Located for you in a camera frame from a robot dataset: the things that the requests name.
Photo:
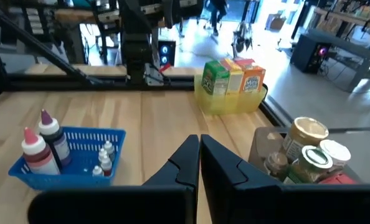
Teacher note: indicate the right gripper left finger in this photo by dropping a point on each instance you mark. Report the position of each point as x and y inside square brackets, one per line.
[126, 205]

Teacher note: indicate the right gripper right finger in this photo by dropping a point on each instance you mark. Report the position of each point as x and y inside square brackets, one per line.
[266, 205]

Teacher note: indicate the small orange food colouring bottle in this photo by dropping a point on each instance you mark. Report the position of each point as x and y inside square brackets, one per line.
[106, 166]

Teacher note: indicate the small black food colouring bottle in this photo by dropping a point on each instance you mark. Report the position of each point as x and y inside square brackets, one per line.
[101, 154]
[97, 171]

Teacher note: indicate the small glass sprinkles jar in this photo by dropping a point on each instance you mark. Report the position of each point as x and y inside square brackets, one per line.
[276, 161]

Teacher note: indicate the small purple food colouring bottle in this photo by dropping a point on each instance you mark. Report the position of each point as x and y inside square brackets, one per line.
[109, 149]

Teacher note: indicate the green-lidded spice jar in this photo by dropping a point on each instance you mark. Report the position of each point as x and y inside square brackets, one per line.
[315, 158]

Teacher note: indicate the red-lidded spice tin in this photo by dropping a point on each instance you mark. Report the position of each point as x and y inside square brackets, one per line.
[337, 179]

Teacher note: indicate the tan-lidded brown spice jar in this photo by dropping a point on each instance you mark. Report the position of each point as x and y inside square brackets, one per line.
[306, 130]

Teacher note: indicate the white-lidded glass spice jar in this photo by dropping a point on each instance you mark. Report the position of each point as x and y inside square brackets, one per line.
[336, 151]

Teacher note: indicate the purple icing bottle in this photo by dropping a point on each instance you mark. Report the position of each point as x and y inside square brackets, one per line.
[60, 143]

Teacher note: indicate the red icing bottle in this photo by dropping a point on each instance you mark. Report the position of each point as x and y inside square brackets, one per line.
[40, 155]

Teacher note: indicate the yellow Corn Pops cereal box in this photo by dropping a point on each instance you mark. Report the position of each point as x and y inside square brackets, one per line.
[235, 81]

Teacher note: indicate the green Apple Jacks cereal box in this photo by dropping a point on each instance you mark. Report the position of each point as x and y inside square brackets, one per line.
[214, 77]

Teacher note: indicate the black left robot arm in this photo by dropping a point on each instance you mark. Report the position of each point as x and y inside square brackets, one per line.
[136, 46]

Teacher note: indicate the blue plastic basket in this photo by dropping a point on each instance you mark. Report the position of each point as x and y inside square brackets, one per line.
[79, 174]

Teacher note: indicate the dark grey plastic bin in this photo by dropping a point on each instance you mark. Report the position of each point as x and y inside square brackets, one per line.
[261, 143]

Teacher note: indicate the clear yellow plastic bin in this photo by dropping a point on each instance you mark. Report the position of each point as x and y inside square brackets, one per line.
[225, 104]

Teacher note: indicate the computer tower with blue lights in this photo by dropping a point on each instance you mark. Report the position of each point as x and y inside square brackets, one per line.
[167, 53]

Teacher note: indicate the computer tower with pink light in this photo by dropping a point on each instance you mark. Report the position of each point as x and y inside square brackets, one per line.
[309, 53]

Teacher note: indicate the grey workbench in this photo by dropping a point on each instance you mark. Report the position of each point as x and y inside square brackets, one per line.
[353, 46]

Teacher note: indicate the brown cardboard box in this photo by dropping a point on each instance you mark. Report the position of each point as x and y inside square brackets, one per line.
[277, 22]

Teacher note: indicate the person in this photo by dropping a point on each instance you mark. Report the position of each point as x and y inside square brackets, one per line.
[217, 12]

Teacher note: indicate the white corner bracket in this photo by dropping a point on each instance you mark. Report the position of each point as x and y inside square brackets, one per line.
[154, 76]

